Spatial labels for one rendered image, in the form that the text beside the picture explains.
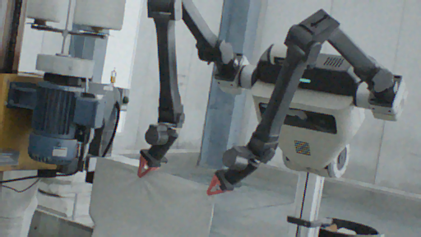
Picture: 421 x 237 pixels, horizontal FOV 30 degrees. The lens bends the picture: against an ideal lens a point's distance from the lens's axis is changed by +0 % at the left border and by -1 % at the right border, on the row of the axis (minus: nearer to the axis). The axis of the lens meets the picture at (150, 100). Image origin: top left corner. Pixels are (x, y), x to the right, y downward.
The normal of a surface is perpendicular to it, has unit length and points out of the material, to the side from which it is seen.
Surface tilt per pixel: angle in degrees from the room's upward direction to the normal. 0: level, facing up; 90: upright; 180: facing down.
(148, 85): 90
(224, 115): 90
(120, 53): 90
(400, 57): 90
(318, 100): 40
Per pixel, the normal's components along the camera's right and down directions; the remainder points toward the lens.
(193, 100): 0.81, 0.15
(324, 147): -0.54, 0.60
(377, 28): -0.57, -0.04
